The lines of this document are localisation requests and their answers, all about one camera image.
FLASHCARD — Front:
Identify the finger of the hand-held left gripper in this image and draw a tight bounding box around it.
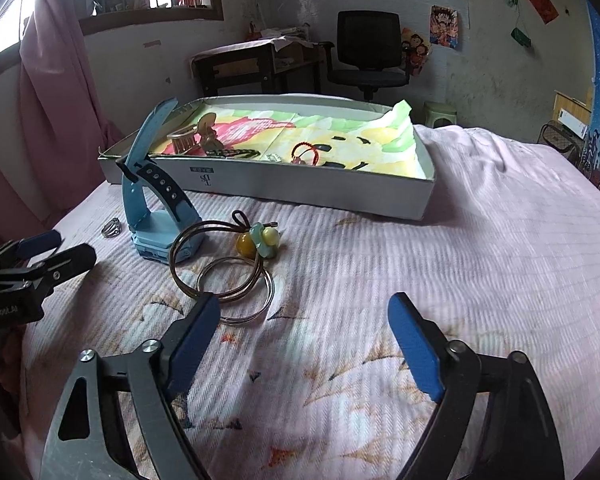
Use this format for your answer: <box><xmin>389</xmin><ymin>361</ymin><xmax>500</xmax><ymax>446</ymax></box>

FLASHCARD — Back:
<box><xmin>27</xmin><ymin>243</ymin><xmax>97</xmax><ymax>291</ymax></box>
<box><xmin>0</xmin><ymin>230</ymin><xmax>64</xmax><ymax>263</ymax></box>

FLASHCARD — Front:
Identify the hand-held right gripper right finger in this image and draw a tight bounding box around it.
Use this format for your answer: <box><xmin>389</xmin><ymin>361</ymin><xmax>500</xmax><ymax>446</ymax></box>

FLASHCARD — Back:
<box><xmin>386</xmin><ymin>291</ymin><xmax>566</xmax><ymax>480</ymax></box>

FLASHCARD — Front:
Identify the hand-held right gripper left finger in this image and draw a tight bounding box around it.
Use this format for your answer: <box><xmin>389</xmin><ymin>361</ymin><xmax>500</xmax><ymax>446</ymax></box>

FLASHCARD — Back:
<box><xmin>40</xmin><ymin>291</ymin><xmax>222</xmax><ymax>480</ymax></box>

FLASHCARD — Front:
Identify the silver metal bangle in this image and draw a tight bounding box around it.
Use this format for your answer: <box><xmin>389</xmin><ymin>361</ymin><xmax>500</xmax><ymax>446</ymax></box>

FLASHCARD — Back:
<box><xmin>197</xmin><ymin>256</ymin><xmax>269</xmax><ymax>304</ymax></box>
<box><xmin>215</xmin><ymin>264</ymin><xmax>276</xmax><ymax>326</ymax></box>

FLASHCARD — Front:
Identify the bronze metal bangle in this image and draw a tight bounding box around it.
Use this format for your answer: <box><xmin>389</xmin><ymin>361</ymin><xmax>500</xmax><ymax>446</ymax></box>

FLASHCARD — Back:
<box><xmin>169</xmin><ymin>220</ymin><xmax>262</xmax><ymax>302</ymax></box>

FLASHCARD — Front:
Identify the grey cardboard box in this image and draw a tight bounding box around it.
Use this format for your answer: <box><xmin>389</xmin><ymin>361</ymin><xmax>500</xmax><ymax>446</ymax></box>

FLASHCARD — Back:
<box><xmin>97</xmin><ymin>92</ymin><xmax>437</xmax><ymax>221</ymax></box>

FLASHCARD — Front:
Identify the beige hair claw clip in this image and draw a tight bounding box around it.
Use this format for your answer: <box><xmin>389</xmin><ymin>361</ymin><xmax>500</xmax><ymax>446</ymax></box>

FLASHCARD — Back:
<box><xmin>167</xmin><ymin>114</ymin><xmax>226</xmax><ymax>156</ymax></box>

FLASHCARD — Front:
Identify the red string bracelet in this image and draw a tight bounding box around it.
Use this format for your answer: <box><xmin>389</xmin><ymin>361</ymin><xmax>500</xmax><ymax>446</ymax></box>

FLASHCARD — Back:
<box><xmin>290</xmin><ymin>141</ymin><xmax>322</xmax><ymax>166</ymax></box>

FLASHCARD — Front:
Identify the person's left hand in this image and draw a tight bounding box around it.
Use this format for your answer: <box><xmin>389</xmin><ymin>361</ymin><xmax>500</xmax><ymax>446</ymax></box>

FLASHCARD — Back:
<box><xmin>0</xmin><ymin>327</ymin><xmax>26</xmax><ymax>391</ymax></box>

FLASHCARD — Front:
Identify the floral pink bed sheet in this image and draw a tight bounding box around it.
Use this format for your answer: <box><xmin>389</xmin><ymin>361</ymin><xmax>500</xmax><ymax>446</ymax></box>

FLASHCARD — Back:
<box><xmin>0</xmin><ymin>125</ymin><xmax>600</xmax><ymax>480</ymax></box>

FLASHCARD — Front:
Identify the blue smartwatch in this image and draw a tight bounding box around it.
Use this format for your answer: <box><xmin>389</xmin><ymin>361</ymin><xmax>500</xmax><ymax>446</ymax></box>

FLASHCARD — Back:
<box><xmin>115</xmin><ymin>99</ymin><xmax>203</xmax><ymax>265</ymax></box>

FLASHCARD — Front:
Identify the pink curtain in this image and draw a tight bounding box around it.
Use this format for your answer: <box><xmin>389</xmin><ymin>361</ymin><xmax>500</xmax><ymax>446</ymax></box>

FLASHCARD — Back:
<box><xmin>19</xmin><ymin>0</ymin><xmax>126</xmax><ymax>221</ymax></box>

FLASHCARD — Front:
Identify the colourful printed paper liner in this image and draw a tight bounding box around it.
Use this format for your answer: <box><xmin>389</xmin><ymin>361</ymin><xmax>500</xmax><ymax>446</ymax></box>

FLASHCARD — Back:
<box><xmin>147</xmin><ymin>100</ymin><xmax>428</xmax><ymax>181</ymax></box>

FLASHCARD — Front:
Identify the green plastic stool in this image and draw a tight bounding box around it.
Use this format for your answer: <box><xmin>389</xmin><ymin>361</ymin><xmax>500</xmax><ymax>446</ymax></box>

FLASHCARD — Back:
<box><xmin>422</xmin><ymin>101</ymin><xmax>458</xmax><ymax>127</ymax></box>

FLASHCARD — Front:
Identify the wooden desk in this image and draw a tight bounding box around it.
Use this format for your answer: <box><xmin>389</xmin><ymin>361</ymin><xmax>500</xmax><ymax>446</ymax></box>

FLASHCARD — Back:
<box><xmin>189</xmin><ymin>37</ymin><xmax>331</xmax><ymax>98</ymax></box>

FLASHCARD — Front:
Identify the white box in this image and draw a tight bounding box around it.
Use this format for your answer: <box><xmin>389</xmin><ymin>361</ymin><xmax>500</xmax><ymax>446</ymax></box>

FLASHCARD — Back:
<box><xmin>560</xmin><ymin>109</ymin><xmax>588</xmax><ymax>136</ymax></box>

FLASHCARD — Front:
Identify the wooden cabinet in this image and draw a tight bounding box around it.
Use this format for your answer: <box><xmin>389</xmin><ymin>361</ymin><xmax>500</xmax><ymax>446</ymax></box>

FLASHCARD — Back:
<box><xmin>554</xmin><ymin>90</ymin><xmax>593</xmax><ymax>138</ymax></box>

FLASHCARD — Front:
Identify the black office chair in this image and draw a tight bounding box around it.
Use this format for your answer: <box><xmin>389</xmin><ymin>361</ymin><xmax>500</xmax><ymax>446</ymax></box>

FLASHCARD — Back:
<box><xmin>320</xmin><ymin>10</ymin><xmax>412</xmax><ymax>101</ymax></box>

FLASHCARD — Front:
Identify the stack of papers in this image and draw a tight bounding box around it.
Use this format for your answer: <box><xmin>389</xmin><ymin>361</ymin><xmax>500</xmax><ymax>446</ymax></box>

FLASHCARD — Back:
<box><xmin>247</xmin><ymin>22</ymin><xmax>313</xmax><ymax>51</ymax></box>

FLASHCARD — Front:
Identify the red paper square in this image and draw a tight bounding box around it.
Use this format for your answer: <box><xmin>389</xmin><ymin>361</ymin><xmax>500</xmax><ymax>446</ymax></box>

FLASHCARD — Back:
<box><xmin>525</xmin><ymin>0</ymin><xmax>560</xmax><ymax>25</ymax></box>

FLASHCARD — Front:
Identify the yellow bead hair tie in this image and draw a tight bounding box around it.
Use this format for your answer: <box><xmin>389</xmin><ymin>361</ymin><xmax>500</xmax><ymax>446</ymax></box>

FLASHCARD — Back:
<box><xmin>231</xmin><ymin>210</ymin><xmax>282</xmax><ymax>261</ymax></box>

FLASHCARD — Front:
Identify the wire basket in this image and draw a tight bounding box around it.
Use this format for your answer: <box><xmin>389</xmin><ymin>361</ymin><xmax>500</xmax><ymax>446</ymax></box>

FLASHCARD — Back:
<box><xmin>537</xmin><ymin>122</ymin><xmax>586</xmax><ymax>161</ymax></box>

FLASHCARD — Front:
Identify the red cartoon wall sticker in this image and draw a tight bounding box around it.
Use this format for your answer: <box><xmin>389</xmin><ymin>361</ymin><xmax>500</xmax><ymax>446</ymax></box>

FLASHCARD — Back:
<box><xmin>401</xmin><ymin>27</ymin><xmax>433</xmax><ymax>77</ymax></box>

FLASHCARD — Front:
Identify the cartoon wall poster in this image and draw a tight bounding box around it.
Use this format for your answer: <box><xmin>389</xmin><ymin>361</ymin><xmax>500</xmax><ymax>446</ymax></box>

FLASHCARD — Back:
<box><xmin>429</xmin><ymin>5</ymin><xmax>459</xmax><ymax>51</ymax></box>

